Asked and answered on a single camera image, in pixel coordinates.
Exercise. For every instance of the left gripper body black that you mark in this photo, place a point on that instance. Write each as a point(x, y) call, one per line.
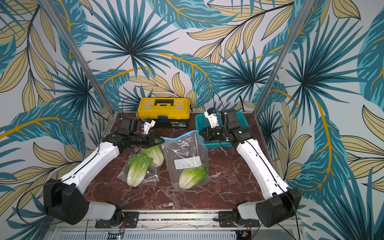
point(146, 140)

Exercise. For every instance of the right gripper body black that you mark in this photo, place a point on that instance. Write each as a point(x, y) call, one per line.
point(207, 133)

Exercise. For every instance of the chinese cabbage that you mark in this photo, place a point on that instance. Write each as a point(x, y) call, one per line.
point(156, 154)
point(193, 176)
point(138, 167)

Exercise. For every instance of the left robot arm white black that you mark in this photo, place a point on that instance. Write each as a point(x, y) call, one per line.
point(64, 198)

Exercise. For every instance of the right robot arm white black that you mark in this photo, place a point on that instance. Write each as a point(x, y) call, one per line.
point(280, 201)

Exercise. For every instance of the teal plastic basket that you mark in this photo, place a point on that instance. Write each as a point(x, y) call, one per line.
point(241, 135)

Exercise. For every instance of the yellow black toolbox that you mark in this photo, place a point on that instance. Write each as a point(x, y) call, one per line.
point(167, 112)

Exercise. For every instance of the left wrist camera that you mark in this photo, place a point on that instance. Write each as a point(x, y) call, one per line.
point(130, 126)

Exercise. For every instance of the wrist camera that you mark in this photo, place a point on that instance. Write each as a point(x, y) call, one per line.
point(225, 118)
point(130, 126)

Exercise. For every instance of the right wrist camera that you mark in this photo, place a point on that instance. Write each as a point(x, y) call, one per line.
point(225, 118)

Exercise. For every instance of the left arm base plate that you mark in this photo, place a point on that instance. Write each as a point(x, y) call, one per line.
point(120, 220)

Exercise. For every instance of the front aluminium rail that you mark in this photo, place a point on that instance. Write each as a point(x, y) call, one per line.
point(179, 225)

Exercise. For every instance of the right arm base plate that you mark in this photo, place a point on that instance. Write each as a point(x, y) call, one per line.
point(229, 219)

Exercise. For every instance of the right aluminium frame post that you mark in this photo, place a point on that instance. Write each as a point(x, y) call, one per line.
point(299, 21)

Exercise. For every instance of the aluminium frame post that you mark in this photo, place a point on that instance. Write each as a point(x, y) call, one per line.
point(299, 21)
point(54, 15)

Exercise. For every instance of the left aluminium frame post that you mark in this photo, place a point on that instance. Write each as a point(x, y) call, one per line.
point(54, 15)

